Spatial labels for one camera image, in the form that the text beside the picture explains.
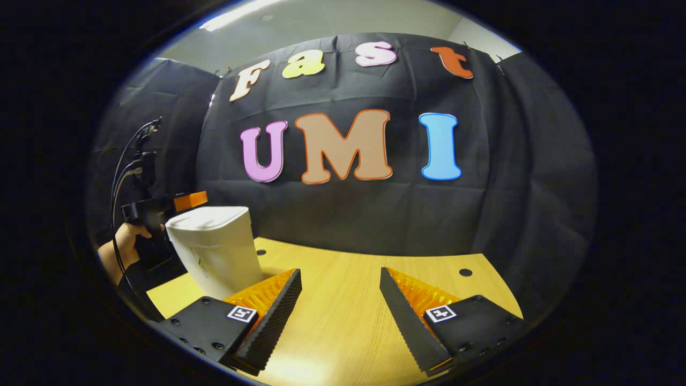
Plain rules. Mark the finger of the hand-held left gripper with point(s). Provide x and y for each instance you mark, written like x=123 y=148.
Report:
x=192 y=201

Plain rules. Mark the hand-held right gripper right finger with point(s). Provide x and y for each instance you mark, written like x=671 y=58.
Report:
x=404 y=321

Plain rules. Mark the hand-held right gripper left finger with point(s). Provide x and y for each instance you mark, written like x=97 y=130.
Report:
x=278 y=316

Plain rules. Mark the white desktop garbage bin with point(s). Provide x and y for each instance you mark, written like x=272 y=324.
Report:
x=217 y=252

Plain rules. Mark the wooden desktop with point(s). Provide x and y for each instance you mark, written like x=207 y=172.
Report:
x=343 y=300

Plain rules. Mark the black backdrop cloth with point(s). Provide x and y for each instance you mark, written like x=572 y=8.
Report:
x=509 y=203

